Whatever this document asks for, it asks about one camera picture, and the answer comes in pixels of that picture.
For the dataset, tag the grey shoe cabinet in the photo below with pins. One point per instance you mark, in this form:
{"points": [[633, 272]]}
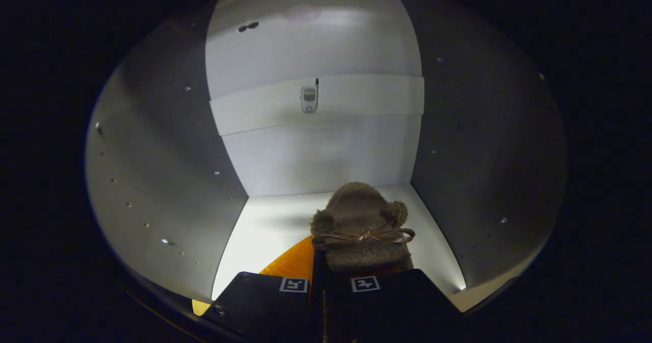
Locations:
{"points": [[316, 154]]}

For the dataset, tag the brown fuzzy slipper shoe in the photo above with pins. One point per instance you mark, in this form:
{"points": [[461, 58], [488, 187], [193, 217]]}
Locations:
{"points": [[359, 210]]}

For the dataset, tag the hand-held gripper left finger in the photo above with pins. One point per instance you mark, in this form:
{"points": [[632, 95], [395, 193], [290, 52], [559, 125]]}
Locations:
{"points": [[265, 307]]}

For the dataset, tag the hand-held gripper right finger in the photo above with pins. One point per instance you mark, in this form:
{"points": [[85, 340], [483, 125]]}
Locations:
{"points": [[397, 307]]}

